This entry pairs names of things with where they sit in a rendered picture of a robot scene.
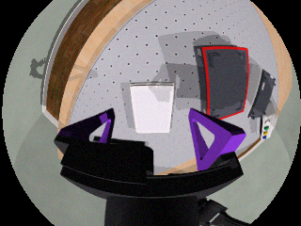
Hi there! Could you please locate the operator button panel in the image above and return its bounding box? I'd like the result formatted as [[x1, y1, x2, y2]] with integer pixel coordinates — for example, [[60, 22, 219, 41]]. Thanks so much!
[[257, 101, 276, 140]]

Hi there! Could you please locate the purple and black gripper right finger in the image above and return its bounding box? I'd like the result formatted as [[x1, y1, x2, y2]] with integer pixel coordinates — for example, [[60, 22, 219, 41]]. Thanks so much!
[[188, 108, 246, 171]]

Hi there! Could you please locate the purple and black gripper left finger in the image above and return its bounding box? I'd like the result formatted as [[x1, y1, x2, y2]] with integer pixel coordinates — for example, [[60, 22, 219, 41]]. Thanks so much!
[[58, 108, 116, 143]]

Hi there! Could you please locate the white rectangular plate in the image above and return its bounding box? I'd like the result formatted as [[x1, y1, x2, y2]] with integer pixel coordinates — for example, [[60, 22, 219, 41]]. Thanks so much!
[[130, 82, 174, 133]]

